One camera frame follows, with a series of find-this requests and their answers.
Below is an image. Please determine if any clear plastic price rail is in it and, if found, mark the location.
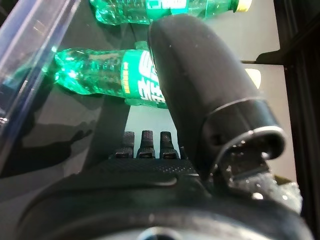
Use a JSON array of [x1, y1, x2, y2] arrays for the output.
[[0, 0, 82, 177]]

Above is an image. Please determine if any dark shelf board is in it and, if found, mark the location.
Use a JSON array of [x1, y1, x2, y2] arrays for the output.
[[0, 0, 181, 181]]

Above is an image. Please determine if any green soda bottle yellow cap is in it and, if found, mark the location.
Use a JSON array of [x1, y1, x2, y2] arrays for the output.
[[89, 0, 253, 26], [54, 41, 169, 109]]

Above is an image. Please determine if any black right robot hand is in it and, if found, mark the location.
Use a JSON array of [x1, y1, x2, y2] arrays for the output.
[[14, 13, 316, 240]]

